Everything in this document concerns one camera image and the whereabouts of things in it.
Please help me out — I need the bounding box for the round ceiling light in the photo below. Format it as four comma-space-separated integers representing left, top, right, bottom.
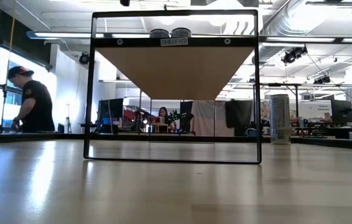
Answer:
158, 15, 176, 26

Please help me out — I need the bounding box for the ceiling light strip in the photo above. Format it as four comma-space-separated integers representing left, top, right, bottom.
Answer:
26, 30, 93, 40
259, 35, 352, 44

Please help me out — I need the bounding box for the black monitor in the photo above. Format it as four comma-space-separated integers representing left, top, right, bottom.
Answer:
330, 99, 352, 125
98, 98, 124, 119

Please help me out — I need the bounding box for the red fabric item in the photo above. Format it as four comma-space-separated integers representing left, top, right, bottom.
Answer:
123, 108, 147, 124

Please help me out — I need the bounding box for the person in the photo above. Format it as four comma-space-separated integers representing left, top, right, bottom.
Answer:
158, 106, 177, 132
7, 65, 55, 134

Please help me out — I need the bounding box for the black hanging cloth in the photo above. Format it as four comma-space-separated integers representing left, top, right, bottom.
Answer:
225, 99, 254, 129
179, 101, 194, 133

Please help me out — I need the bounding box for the small wooden table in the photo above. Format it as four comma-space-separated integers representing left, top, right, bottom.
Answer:
150, 123, 169, 134

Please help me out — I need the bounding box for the thin tripod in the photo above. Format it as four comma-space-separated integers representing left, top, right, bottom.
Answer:
65, 104, 72, 134

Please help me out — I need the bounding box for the white hanging cloth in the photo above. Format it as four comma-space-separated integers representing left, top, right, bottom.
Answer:
191, 100, 235, 138

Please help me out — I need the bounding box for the white sign board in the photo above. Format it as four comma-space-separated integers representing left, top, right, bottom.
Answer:
297, 101, 333, 121

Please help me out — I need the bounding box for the cluttered workbench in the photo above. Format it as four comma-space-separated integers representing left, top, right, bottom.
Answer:
290, 113, 331, 138

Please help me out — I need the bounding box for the black ceiling camera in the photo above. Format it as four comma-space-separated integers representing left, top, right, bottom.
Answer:
280, 45, 309, 65
78, 51, 92, 65
313, 75, 331, 85

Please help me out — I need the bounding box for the wooden shelf black metal frame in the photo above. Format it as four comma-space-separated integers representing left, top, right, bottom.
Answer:
83, 9, 263, 165

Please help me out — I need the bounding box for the yellow hanging cord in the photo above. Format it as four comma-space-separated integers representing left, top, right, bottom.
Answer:
6, 0, 17, 72

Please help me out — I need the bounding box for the silver ventilation duct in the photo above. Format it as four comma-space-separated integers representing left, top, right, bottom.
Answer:
261, 0, 323, 37

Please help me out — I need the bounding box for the black tall stand frame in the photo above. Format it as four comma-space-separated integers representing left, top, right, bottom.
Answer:
252, 82, 303, 127

